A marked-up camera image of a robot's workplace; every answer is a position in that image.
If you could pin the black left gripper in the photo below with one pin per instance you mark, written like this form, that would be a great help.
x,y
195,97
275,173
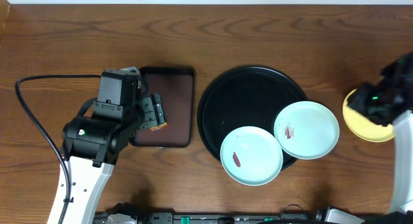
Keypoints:
x,y
155,111

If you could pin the mint green plate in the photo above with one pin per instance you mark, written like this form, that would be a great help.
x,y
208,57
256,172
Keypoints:
x,y
306,130
251,156

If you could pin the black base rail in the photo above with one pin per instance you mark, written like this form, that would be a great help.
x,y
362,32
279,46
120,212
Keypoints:
x,y
127,213

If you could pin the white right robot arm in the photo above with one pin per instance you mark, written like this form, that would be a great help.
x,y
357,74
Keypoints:
x,y
399,74

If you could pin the green and orange sponge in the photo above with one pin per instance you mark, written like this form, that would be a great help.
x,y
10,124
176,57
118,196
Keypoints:
x,y
159,126

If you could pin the mint green plate front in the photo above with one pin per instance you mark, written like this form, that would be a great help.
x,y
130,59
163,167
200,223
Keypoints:
x,y
251,156

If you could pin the rectangular black water tray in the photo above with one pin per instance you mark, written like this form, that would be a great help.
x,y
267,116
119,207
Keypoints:
x,y
175,85

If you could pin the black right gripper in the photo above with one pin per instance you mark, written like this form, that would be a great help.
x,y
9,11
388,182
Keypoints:
x,y
359,101

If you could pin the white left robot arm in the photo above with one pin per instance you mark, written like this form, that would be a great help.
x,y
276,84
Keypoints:
x,y
92,142

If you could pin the yellow plate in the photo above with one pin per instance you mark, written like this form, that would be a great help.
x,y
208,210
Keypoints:
x,y
364,128

